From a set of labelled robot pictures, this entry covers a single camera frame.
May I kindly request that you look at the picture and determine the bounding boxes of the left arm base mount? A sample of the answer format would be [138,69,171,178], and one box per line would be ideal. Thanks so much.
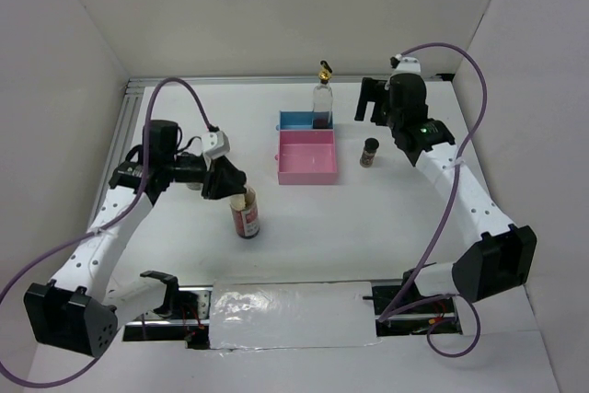
[122,286,213,350]

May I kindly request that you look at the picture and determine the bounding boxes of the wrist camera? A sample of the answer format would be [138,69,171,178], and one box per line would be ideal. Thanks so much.
[201,131,230,160]
[390,54,422,75]

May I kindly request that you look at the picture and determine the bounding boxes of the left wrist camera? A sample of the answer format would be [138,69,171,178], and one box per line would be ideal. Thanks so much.
[201,131,230,160]

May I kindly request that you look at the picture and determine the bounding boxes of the square glass bottle gold spout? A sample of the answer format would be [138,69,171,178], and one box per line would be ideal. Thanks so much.
[312,60,333,129]

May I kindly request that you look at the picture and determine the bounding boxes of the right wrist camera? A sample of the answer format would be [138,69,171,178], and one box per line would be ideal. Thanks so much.
[390,54,422,75]

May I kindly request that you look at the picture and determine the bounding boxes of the black cap spice jar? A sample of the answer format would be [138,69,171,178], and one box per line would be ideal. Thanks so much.
[360,137,379,168]

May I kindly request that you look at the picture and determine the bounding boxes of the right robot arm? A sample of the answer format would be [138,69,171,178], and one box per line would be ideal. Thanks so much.
[355,72,537,312]

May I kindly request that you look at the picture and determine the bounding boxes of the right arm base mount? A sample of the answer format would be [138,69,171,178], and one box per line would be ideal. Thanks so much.
[362,280,462,338]

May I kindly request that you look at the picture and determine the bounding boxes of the aluminium frame rail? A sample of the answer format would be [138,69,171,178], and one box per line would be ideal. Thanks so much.
[73,72,455,283]

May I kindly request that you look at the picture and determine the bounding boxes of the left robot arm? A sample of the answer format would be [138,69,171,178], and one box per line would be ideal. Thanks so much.
[24,120,247,358]

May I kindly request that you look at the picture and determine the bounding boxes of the blue plastic bin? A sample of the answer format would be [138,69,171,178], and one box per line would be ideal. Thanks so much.
[275,110,315,131]

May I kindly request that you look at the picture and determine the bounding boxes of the soy sauce bottle red label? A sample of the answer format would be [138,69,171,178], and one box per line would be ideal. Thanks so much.
[229,186,260,238]

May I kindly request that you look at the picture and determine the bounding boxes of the pink plastic bin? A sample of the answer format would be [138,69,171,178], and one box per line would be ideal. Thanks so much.
[275,130,339,185]

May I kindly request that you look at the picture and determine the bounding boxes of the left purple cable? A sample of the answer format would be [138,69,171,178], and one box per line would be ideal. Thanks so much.
[0,77,218,388]

